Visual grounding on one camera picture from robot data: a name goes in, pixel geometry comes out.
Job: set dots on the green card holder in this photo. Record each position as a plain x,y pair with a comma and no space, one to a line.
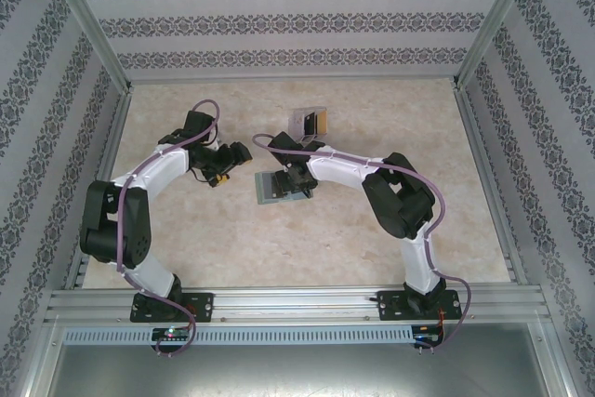
265,185

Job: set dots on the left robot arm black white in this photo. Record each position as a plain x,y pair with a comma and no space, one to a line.
116,225

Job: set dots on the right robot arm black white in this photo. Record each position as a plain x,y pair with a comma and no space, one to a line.
400,202

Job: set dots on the black card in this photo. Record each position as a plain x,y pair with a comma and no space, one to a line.
309,123

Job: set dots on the gold card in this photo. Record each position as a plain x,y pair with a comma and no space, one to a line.
321,121

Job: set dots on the grey metal sheet panel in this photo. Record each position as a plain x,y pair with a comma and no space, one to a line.
297,369

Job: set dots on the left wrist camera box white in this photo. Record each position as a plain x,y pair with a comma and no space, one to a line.
217,141

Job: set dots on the aluminium side rail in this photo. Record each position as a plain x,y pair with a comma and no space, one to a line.
475,136
108,160

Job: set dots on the aluminium mounting rail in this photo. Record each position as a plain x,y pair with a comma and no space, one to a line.
297,304

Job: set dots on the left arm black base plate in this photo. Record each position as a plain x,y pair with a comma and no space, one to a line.
200,306

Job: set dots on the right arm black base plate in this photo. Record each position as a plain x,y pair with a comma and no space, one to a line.
390,306

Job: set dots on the aluminium frame post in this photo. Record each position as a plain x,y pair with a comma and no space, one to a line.
90,20
494,20

